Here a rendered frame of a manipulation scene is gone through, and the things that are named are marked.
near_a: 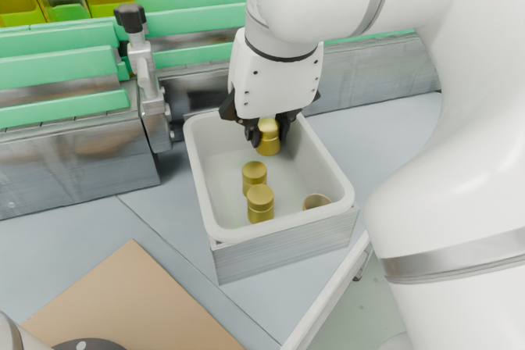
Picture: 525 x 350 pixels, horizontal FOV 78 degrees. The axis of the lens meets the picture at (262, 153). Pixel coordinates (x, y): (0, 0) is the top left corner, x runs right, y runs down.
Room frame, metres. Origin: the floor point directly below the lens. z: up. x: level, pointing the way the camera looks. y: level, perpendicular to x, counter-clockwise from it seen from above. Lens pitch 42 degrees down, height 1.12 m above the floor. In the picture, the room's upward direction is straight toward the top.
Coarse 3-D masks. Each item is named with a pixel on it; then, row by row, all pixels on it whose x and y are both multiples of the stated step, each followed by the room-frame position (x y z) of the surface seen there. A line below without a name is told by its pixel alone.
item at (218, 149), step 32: (192, 128) 0.37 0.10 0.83; (224, 128) 0.39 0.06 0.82; (192, 160) 0.29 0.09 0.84; (224, 160) 0.37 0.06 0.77; (256, 160) 0.37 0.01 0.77; (288, 160) 0.37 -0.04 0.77; (320, 160) 0.30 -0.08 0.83; (224, 192) 0.30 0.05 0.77; (288, 192) 0.30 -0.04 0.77; (320, 192) 0.28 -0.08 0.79; (352, 192) 0.24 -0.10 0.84; (224, 224) 0.25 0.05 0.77; (256, 224) 0.20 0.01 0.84; (288, 224) 0.20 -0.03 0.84
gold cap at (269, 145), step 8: (264, 120) 0.36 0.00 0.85; (272, 120) 0.36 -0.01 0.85; (264, 128) 0.35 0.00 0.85; (272, 128) 0.35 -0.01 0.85; (264, 136) 0.34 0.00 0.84; (272, 136) 0.34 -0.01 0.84; (264, 144) 0.34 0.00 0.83; (272, 144) 0.34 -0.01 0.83; (264, 152) 0.34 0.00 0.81; (272, 152) 0.34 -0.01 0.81
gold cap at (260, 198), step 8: (256, 184) 0.28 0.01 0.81; (264, 184) 0.28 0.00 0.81; (248, 192) 0.26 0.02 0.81; (256, 192) 0.26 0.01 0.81; (264, 192) 0.26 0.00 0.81; (272, 192) 0.26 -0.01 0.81; (248, 200) 0.25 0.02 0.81; (256, 200) 0.25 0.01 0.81; (264, 200) 0.25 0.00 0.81; (272, 200) 0.25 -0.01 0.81; (248, 208) 0.25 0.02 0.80; (256, 208) 0.24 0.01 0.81; (264, 208) 0.24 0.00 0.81; (272, 208) 0.25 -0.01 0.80; (248, 216) 0.25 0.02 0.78; (256, 216) 0.24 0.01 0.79; (264, 216) 0.24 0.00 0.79; (272, 216) 0.25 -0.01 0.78
